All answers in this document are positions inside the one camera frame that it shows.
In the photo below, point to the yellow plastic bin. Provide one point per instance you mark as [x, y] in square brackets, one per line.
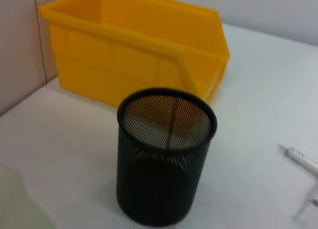
[99, 65]

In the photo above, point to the silver pen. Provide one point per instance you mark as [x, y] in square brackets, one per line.
[305, 162]

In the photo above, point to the black mesh pen holder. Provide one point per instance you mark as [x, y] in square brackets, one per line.
[154, 184]

